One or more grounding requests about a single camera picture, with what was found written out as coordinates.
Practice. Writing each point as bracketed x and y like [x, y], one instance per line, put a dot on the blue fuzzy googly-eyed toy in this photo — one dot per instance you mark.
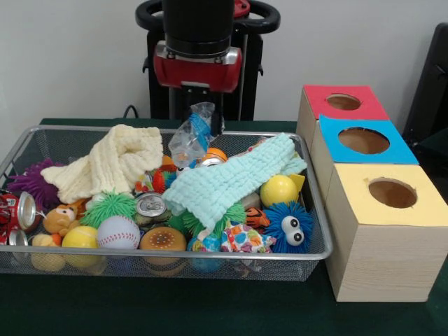
[276, 224]

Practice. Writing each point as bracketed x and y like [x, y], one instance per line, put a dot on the wooden box with three holes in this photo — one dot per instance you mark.
[381, 259]

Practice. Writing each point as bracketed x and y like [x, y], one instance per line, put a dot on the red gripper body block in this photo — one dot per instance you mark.
[196, 73]

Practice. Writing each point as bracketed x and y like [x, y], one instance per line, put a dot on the crushed clear plastic bottle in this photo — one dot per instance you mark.
[192, 136]

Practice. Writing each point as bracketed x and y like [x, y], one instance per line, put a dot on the shallow clear mesh bin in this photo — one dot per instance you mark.
[140, 267]

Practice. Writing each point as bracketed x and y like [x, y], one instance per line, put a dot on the light blue cloth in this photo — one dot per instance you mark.
[227, 175]

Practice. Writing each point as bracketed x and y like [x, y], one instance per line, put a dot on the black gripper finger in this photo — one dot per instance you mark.
[217, 115]
[188, 105]

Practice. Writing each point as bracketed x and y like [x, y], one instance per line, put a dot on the yellow tennis ball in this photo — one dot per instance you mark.
[80, 238]

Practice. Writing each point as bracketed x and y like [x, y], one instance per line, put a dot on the crushed can with silver top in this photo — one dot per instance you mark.
[151, 204]

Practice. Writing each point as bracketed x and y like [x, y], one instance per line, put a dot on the purple spiky ball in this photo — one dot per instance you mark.
[29, 178]

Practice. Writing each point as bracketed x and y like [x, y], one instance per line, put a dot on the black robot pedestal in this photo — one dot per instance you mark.
[252, 70]

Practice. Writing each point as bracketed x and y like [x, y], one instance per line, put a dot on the black flat panel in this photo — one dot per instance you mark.
[430, 87]

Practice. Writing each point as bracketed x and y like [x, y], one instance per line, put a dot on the crushed red soda can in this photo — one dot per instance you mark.
[21, 210]

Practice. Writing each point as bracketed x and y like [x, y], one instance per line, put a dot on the dark green tablecloth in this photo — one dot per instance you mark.
[437, 143]
[210, 308]

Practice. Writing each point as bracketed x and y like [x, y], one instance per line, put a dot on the green spiky ball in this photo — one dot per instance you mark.
[112, 208]

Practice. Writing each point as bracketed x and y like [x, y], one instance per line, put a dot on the toy burger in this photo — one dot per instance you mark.
[162, 239]

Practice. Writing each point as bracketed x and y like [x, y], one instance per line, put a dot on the cream yellow cloth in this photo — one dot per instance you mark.
[105, 164]

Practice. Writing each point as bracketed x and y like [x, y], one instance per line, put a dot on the white baseball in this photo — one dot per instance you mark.
[117, 232]

